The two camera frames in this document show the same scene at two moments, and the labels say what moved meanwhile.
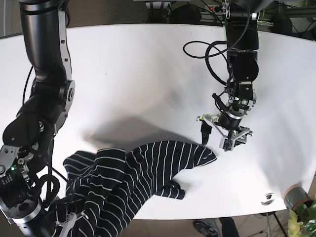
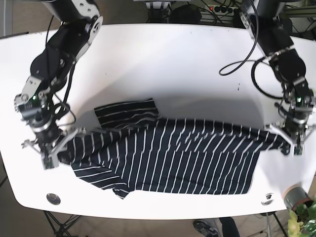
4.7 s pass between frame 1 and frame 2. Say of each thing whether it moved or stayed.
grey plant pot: stayed
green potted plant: stayed
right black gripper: moved
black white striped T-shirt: moved
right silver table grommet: stayed
